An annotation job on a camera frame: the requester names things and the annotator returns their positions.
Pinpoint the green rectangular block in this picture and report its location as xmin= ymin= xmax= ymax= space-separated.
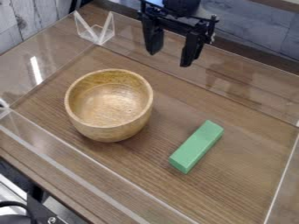
xmin=168 ymin=120 xmax=225 ymax=174

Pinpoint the black metal stand bracket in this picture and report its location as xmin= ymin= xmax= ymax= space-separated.
xmin=27 ymin=185 xmax=68 ymax=224

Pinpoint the clear acrylic corner bracket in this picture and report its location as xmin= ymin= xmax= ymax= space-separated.
xmin=74 ymin=11 xmax=115 ymax=46

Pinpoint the black cable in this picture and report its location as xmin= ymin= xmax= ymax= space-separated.
xmin=0 ymin=200 xmax=39 ymax=224

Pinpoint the clear acrylic tray wall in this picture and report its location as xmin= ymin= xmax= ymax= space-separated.
xmin=0 ymin=13 xmax=299 ymax=224

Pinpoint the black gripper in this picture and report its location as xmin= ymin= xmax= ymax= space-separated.
xmin=139 ymin=0 xmax=221 ymax=67

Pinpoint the wooden bowl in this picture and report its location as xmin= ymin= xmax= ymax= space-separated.
xmin=64 ymin=68 xmax=155 ymax=143

